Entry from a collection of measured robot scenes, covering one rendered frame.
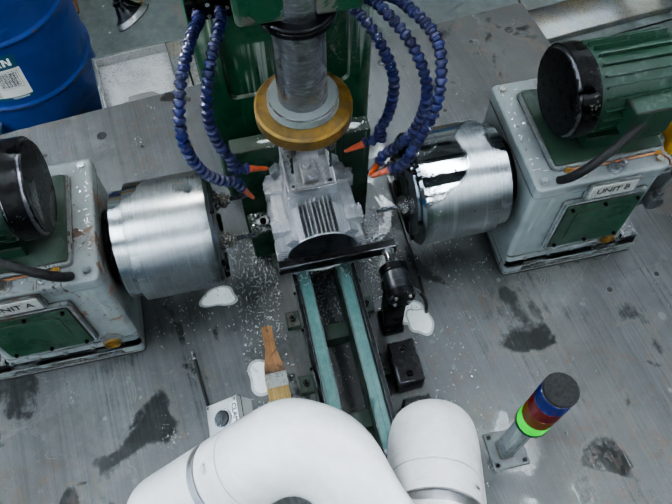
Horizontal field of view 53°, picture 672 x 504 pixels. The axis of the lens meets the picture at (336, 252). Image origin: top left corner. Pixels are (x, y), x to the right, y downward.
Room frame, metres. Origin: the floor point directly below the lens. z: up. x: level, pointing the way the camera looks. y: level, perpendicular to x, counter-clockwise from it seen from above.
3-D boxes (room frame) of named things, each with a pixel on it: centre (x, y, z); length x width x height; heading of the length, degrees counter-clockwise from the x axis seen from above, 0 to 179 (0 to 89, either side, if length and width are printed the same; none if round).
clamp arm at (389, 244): (0.69, 0.00, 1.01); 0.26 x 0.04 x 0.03; 102
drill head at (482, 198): (0.86, -0.28, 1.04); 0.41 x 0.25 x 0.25; 102
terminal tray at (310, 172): (0.83, 0.06, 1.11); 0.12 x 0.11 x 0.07; 12
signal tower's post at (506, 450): (0.33, -0.36, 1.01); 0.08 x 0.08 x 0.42; 12
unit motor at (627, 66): (0.90, -0.58, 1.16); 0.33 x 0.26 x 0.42; 102
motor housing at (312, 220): (0.79, 0.05, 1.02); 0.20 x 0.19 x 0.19; 12
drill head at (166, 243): (0.72, 0.39, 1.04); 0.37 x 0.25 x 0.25; 102
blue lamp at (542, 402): (0.33, -0.36, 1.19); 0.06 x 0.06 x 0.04
